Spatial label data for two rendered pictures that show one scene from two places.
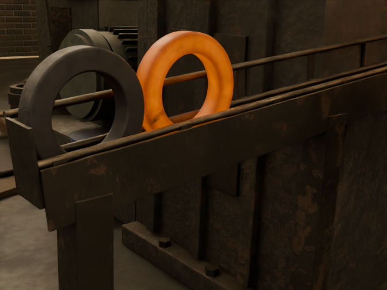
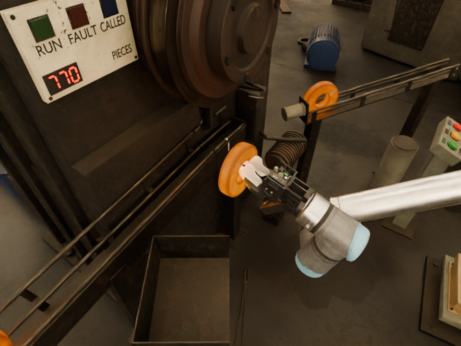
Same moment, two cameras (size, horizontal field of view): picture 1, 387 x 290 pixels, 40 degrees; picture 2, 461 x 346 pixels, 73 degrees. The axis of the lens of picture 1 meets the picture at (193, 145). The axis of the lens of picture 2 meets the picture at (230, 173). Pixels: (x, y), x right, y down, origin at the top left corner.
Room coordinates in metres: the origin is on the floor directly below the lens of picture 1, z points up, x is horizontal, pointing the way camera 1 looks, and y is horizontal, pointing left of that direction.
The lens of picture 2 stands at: (0.54, -0.49, 1.42)
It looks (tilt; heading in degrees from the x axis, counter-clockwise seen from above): 45 degrees down; 346
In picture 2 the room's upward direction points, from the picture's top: straight up
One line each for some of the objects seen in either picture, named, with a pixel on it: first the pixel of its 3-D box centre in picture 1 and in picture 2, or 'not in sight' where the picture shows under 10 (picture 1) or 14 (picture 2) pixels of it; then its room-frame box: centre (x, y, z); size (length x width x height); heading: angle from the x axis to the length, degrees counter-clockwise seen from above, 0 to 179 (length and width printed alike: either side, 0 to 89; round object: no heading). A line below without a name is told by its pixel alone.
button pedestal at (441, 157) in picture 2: not in sight; (424, 183); (1.31, -1.67, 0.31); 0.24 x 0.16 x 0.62; 131
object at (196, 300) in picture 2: not in sight; (197, 333); (0.89, -0.47, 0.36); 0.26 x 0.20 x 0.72; 166
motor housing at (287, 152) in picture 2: not in sight; (281, 181); (1.53, -1.01, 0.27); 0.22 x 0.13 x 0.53; 131
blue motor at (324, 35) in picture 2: not in sight; (323, 46); (3.21, -2.10, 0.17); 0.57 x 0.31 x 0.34; 151
